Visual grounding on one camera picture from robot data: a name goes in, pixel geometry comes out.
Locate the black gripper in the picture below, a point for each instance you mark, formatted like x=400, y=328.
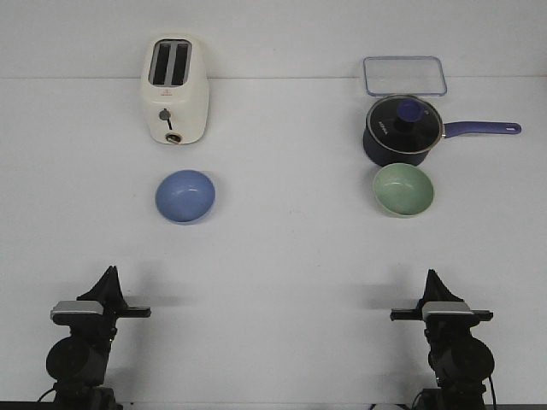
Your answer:
x=102, y=330
x=442, y=332

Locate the green bowl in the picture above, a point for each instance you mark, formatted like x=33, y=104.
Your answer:
x=403, y=190

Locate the blue bowl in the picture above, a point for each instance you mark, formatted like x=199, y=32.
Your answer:
x=185, y=196

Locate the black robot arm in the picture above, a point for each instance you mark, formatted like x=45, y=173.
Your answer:
x=460, y=362
x=78, y=363

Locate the dark blue saucepan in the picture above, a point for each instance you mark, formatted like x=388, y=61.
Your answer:
x=383, y=157

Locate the glass pot lid blue knob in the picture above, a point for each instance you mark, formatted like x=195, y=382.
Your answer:
x=404, y=124

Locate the white two-slot toaster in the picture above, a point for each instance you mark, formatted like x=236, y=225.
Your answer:
x=174, y=90

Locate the clear plastic container lid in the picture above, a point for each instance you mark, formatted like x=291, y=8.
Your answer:
x=414, y=75

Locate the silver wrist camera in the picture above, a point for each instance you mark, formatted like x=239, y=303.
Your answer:
x=450, y=309
x=67, y=312

